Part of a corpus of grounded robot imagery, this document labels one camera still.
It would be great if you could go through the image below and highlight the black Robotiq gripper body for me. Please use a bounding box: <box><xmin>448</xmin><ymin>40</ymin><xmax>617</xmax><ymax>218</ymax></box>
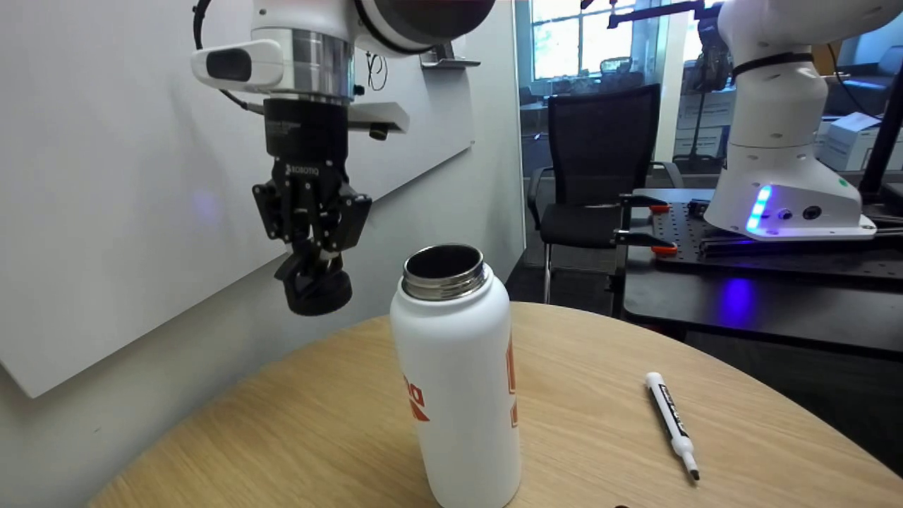
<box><xmin>262</xmin><ymin>97</ymin><xmax>352</xmax><ymax>186</ymax></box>

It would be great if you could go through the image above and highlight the black bottle lid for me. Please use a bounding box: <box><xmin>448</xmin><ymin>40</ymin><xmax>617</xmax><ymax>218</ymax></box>
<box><xmin>273</xmin><ymin>245</ymin><xmax>356</xmax><ymax>318</ymax></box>

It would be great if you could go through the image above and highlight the white bottle with red print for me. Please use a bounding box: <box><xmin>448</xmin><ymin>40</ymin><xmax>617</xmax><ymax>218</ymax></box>
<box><xmin>387</xmin><ymin>244</ymin><xmax>525</xmax><ymax>508</ymax></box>

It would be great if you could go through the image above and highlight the black office chair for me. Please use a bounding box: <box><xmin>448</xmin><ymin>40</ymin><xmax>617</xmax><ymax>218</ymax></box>
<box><xmin>525</xmin><ymin>83</ymin><xmax>685</xmax><ymax>304</ymax></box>

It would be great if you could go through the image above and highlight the black boom bar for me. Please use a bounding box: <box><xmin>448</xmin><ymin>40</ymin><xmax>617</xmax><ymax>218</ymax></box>
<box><xmin>578</xmin><ymin>0</ymin><xmax>709</xmax><ymax>29</ymax></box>

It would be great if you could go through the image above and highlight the white marker with black cap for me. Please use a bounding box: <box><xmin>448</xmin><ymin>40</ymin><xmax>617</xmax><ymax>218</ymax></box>
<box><xmin>643</xmin><ymin>371</ymin><xmax>705</xmax><ymax>489</ymax></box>

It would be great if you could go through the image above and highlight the black robot workbench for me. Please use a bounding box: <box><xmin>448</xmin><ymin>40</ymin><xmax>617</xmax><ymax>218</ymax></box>
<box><xmin>617</xmin><ymin>183</ymin><xmax>903</xmax><ymax>358</ymax></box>

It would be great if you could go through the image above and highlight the white cardboard box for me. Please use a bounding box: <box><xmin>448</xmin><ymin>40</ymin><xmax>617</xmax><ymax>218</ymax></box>
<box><xmin>816</xmin><ymin>110</ymin><xmax>885</xmax><ymax>177</ymax></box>

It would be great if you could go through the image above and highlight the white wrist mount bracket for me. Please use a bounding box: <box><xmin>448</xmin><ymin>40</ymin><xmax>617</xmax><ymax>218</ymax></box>
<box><xmin>348</xmin><ymin>100</ymin><xmax>413</xmax><ymax>143</ymax></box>

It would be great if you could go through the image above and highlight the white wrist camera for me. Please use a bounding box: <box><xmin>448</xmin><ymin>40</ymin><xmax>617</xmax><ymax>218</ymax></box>
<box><xmin>188</xmin><ymin>38</ymin><xmax>288</xmax><ymax>97</ymax></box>

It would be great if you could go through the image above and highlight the window with frame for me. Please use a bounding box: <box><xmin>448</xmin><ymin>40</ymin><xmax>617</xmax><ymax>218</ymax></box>
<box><xmin>518</xmin><ymin>0</ymin><xmax>703</xmax><ymax>97</ymax></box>

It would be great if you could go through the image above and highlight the orange handled clamp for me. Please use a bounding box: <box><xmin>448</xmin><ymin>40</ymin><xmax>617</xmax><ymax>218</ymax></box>
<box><xmin>617</xmin><ymin>190</ymin><xmax>675</xmax><ymax>220</ymax></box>

